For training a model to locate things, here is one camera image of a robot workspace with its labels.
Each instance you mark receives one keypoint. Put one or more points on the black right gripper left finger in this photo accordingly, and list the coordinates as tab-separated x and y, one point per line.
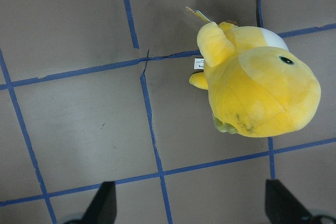
103	207

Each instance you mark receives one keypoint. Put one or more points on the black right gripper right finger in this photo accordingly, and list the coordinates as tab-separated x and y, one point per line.
281	206

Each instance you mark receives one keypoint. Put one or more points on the yellow plush dinosaur toy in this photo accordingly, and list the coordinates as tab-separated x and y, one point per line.
256	87

